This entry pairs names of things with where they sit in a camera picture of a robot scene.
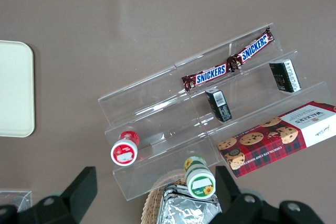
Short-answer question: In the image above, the light woven wicker basket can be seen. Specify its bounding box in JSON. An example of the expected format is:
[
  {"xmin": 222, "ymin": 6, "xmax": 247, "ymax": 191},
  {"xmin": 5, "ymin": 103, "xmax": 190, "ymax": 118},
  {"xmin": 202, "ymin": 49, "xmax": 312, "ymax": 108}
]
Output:
[{"xmin": 141, "ymin": 170, "xmax": 218, "ymax": 224}]

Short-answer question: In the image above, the Walkers tartan cookie box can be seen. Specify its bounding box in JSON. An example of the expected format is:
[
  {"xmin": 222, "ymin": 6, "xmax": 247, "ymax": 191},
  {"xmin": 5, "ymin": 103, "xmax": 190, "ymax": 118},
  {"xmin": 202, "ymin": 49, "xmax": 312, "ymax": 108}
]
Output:
[{"xmin": 217, "ymin": 100, "xmax": 336, "ymax": 178}]

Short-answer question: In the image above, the green lidded sunflower snack cup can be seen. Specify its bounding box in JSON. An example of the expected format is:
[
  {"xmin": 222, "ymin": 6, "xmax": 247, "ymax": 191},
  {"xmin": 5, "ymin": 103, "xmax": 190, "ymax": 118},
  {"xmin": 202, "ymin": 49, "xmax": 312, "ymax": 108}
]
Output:
[{"xmin": 183, "ymin": 155, "xmax": 216, "ymax": 199}]

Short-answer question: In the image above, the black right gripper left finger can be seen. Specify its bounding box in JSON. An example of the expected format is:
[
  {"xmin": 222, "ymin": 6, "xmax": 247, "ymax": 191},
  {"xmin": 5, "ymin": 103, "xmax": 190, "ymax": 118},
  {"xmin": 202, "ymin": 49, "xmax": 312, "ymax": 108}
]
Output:
[{"xmin": 0, "ymin": 166, "xmax": 98, "ymax": 224}]

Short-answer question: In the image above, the Snickers chocolate bar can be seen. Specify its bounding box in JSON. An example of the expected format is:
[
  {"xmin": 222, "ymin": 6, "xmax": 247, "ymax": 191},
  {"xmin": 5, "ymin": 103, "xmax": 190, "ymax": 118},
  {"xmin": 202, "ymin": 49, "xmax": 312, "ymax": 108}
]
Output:
[
  {"xmin": 181, "ymin": 62, "xmax": 234, "ymax": 90},
  {"xmin": 227, "ymin": 26, "xmax": 276, "ymax": 71}
]

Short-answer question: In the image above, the cream plastic serving tray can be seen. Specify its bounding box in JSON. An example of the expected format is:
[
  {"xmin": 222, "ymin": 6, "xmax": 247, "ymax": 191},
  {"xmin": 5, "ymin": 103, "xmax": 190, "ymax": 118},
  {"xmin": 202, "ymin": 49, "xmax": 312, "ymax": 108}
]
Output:
[{"xmin": 0, "ymin": 39, "xmax": 36, "ymax": 138}]

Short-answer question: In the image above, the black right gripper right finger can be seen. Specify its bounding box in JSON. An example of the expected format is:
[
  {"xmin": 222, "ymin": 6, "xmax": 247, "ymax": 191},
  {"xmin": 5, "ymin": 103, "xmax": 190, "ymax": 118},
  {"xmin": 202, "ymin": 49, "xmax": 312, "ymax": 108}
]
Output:
[{"xmin": 209, "ymin": 165, "xmax": 326, "ymax": 224}]

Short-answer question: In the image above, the silver foil wrapped pack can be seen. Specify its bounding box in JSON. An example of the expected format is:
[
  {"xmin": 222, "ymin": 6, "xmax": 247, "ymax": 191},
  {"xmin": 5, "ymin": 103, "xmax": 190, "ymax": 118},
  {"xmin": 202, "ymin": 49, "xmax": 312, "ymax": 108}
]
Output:
[{"xmin": 157, "ymin": 184, "xmax": 223, "ymax": 224}]

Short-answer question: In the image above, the red lidded snack cup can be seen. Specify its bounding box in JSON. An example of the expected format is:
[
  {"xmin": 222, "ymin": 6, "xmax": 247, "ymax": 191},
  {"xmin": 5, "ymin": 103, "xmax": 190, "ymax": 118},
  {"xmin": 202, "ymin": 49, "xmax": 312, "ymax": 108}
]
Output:
[{"xmin": 110, "ymin": 130, "xmax": 141, "ymax": 166}]

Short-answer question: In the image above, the clear acrylic stepped display stand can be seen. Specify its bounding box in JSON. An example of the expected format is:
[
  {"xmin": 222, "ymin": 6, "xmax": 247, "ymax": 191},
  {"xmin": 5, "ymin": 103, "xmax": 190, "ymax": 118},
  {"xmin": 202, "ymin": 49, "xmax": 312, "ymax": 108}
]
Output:
[{"xmin": 97, "ymin": 22, "xmax": 336, "ymax": 202}]

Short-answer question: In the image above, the small black box white text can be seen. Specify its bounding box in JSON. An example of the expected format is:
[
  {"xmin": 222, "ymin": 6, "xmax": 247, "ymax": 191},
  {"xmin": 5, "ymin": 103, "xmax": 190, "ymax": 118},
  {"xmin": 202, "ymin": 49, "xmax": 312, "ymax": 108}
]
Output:
[{"xmin": 269, "ymin": 58, "xmax": 302, "ymax": 93}]

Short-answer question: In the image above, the small black box with barcode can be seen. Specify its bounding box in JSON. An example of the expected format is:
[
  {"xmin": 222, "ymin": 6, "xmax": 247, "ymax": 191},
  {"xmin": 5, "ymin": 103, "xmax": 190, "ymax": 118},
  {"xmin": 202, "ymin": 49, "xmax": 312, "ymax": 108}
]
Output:
[{"xmin": 205, "ymin": 89, "xmax": 233, "ymax": 123}]

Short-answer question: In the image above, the clear acrylic bottle rack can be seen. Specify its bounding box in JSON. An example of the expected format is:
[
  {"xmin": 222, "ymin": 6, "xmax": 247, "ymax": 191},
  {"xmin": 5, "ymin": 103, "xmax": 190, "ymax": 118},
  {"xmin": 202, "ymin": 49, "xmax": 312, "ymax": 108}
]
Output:
[{"xmin": 0, "ymin": 189, "xmax": 33, "ymax": 213}]

